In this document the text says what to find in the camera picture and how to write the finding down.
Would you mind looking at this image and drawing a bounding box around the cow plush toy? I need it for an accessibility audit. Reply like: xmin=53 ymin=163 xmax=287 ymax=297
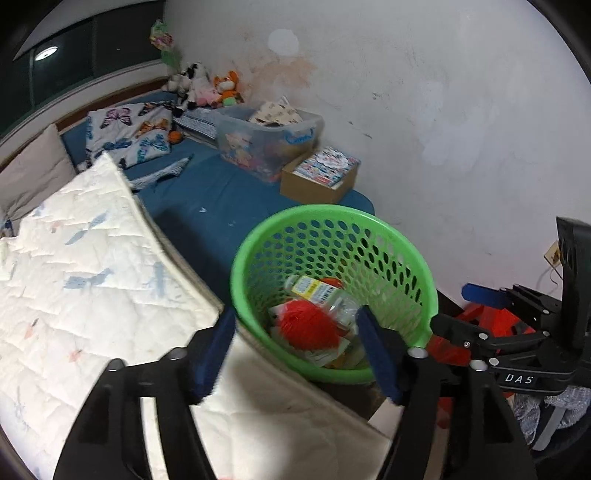
xmin=166 ymin=62 xmax=215 ymax=110

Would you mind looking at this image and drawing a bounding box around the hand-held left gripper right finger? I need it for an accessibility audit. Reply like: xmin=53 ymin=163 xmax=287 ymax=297
xmin=355 ymin=305 xmax=539 ymax=480

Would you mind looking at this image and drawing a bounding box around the hanging flower decoration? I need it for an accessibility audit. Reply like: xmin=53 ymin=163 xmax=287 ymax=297
xmin=148 ymin=19 xmax=182 ymax=72

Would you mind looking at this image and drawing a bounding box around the grey blue knit cloth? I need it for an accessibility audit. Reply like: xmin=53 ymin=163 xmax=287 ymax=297
xmin=512 ymin=385 xmax=591 ymax=450

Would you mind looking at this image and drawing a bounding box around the orange fox plush toy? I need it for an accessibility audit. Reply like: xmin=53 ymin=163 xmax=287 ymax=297
xmin=213 ymin=70 xmax=245 ymax=104

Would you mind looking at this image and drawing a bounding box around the butterfly print pillow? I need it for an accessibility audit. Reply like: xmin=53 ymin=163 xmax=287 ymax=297
xmin=85 ymin=100 xmax=175 ymax=169

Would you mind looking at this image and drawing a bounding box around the grey patterned cloth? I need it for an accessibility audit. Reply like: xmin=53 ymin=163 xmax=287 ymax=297
xmin=127 ymin=154 xmax=195 ymax=190

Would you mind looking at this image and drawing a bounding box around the wall socket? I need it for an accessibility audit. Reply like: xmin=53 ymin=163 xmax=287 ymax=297
xmin=544 ymin=241 xmax=566 ymax=268

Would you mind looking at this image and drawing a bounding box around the cardboard box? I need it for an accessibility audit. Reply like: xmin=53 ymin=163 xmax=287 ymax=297
xmin=280 ymin=147 xmax=362 ymax=206

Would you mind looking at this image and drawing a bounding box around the colourful picture book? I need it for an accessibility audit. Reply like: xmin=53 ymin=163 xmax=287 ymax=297
xmin=295 ymin=147 xmax=361 ymax=189

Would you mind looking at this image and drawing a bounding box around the blue bed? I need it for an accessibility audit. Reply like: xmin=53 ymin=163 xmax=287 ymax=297
xmin=60 ymin=90 xmax=376 ymax=305

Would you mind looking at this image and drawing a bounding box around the green plastic basket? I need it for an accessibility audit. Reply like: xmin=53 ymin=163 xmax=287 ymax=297
xmin=229 ymin=204 xmax=439 ymax=385

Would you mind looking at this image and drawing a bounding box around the yellow green small box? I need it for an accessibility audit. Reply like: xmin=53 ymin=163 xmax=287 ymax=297
xmin=290 ymin=276 xmax=340 ymax=305

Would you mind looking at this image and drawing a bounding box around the grey patterned flat box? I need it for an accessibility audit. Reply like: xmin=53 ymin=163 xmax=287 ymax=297
xmin=174 ymin=107 xmax=220 ymax=141

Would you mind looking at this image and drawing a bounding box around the grey pillow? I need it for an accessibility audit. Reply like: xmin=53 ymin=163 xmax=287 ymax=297
xmin=0 ymin=122 xmax=77 ymax=222

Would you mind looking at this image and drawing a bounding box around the white quilted blanket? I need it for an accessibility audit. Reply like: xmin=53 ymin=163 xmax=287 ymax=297
xmin=0 ymin=152 xmax=393 ymax=480

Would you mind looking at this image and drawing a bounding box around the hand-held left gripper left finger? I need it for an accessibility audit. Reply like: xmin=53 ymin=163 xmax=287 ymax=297
xmin=53 ymin=305 xmax=237 ymax=480

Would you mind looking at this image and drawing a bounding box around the clear plastic storage bin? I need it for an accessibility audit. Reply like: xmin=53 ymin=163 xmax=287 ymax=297
xmin=215 ymin=105 xmax=325 ymax=185

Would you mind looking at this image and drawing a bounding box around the clear plastic bag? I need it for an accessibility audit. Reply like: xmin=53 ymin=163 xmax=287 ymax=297
xmin=318 ymin=291 xmax=365 ymax=333

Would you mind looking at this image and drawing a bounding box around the red plastic stool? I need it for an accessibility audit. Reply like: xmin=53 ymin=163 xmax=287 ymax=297
xmin=429 ymin=302 xmax=532 ymax=430

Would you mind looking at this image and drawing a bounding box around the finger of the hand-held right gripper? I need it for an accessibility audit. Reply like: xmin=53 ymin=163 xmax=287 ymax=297
xmin=430 ymin=314 xmax=509 ymax=358
xmin=462 ymin=282 xmax=561 ymax=319

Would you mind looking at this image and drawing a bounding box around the red mesh net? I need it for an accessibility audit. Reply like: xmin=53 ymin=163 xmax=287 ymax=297
xmin=279 ymin=299 xmax=345 ymax=354

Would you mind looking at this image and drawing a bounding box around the patterned beige cloth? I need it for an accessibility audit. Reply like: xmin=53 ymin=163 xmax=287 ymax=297
xmin=249 ymin=97 xmax=303 ymax=126

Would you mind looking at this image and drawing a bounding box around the dark window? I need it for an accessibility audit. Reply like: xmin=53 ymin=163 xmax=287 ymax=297
xmin=0 ymin=0 xmax=167 ymax=134

